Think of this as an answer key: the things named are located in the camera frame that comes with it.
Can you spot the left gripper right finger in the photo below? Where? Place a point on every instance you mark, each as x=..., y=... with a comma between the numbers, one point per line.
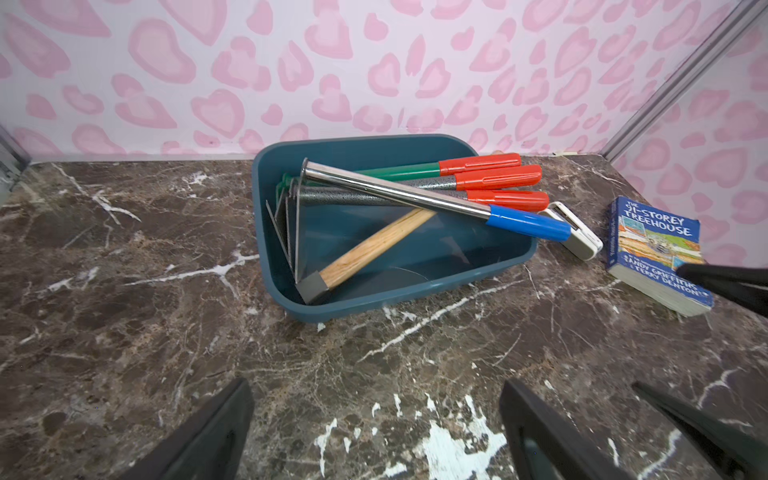
x=543, y=444

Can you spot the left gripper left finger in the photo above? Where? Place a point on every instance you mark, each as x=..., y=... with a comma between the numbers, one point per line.
x=208, y=445

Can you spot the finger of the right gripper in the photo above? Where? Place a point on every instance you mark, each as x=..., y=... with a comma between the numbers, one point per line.
x=731, y=453
x=746, y=287

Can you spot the wooden handled small hoe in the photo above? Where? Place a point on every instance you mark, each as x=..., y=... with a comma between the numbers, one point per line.
x=342, y=269

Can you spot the chrome tool with blue grip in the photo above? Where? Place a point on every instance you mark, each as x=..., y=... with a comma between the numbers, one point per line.
x=520, y=222

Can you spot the green hoe with red grip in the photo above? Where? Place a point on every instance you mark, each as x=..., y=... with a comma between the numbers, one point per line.
x=444, y=167

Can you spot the teal plastic storage box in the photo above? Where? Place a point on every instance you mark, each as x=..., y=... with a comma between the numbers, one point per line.
x=446, y=252

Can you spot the blue treehouse paperback book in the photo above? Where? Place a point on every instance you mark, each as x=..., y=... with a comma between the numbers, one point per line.
x=646, y=245

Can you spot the white stapler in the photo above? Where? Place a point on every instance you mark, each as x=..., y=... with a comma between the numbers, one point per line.
x=583, y=242

